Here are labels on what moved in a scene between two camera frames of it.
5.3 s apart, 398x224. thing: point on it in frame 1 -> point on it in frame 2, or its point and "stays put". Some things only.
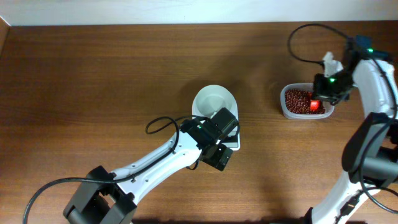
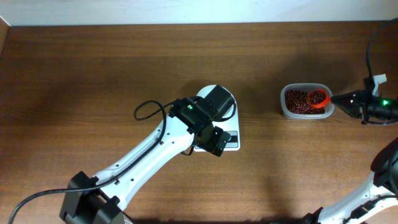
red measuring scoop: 314,104 stays put
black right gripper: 319,91 -> 357,106
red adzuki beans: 298,101 stays put
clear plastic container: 329,108 stays put
